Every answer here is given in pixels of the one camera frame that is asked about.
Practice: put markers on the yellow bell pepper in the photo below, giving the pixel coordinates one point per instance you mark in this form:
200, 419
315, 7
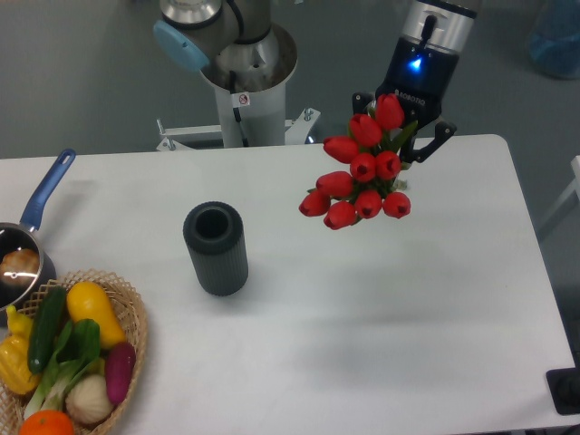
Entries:
15, 373

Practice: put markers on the blue handled saucepan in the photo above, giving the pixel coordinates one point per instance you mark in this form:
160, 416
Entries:
23, 233

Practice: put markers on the green bok choy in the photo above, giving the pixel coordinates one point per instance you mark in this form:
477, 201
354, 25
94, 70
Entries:
77, 348

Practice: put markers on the black device at table edge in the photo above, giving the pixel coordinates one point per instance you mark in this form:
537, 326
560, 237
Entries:
564, 389

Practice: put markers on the blue translucent container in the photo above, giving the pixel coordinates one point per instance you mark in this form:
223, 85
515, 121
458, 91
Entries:
553, 43

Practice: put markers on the orange fruit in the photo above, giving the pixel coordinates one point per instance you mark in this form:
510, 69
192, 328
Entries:
47, 423

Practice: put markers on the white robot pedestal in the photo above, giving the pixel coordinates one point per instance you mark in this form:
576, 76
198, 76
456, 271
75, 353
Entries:
248, 73

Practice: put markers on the dark grey ribbed vase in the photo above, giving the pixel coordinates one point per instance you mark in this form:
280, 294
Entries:
214, 235

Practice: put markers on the bread roll in saucepan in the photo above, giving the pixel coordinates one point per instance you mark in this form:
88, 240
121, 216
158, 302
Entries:
19, 268

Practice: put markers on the white garlic bulb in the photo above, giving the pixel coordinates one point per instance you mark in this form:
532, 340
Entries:
87, 402

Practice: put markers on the white furniture frame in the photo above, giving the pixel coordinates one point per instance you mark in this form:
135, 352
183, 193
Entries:
564, 204

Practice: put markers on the woven wicker basket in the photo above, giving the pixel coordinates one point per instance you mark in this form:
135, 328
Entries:
131, 314

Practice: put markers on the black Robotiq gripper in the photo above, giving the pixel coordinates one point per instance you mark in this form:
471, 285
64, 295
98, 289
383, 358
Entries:
419, 77

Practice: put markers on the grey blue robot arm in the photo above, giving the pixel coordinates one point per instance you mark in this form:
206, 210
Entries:
443, 25

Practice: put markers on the green cucumber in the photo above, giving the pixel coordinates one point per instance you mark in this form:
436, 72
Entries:
45, 328

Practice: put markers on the yellow squash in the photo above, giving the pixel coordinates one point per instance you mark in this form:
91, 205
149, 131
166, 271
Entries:
88, 300

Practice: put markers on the purple eggplant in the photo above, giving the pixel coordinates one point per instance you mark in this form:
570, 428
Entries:
118, 372

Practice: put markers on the red tulip bouquet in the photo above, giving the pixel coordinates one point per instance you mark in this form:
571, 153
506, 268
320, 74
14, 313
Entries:
371, 149

